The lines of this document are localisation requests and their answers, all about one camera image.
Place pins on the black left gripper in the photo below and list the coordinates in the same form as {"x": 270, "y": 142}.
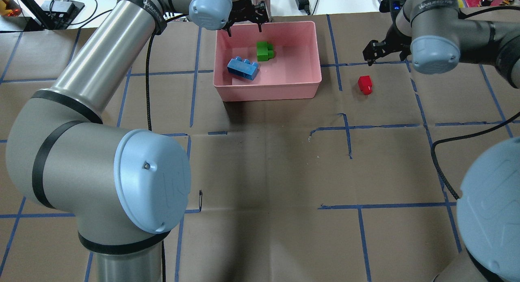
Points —
{"x": 243, "y": 10}

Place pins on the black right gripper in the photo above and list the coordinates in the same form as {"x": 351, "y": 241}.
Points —
{"x": 395, "y": 37}

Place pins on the green two-stud block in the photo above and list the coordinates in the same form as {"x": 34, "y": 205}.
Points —
{"x": 264, "y": 51}

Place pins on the red small block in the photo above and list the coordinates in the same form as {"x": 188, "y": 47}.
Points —
{"x": 365, "y": 84}

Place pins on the blue three-stud block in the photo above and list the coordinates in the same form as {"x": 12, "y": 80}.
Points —
{"x": 243, "y": 68}

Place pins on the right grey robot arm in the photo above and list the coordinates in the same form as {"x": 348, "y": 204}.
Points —
{"x": 438, "y": 36}

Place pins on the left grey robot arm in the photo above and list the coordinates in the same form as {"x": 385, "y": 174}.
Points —
{"x": 127, "y": 188}

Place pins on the pink plastic box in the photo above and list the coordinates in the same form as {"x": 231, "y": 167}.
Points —
{"x": 288, "y": 61}

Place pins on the black power adapter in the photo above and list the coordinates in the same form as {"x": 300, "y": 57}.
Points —
{"x": 303, "y": 5}

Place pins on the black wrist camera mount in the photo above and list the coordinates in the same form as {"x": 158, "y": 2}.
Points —
{"x": 386, "y": 6}

